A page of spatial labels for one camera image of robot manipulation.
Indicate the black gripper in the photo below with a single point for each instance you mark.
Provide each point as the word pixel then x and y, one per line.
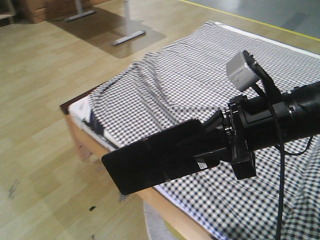
pixel 250 126

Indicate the black smartphone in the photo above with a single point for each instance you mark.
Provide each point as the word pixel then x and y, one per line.
pixel 155 159

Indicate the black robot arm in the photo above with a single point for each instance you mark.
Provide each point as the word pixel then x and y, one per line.
pixel 297 112

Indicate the checkered bed sheet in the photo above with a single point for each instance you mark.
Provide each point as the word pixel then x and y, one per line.
pixel 184 80

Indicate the grey desk leg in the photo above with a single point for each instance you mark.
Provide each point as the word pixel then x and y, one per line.
pixel 130 34

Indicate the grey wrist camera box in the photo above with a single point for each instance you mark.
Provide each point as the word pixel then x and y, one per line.
pixel 240 73

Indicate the wooden bed frame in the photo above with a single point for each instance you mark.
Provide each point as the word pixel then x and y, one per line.
pixel 163 219

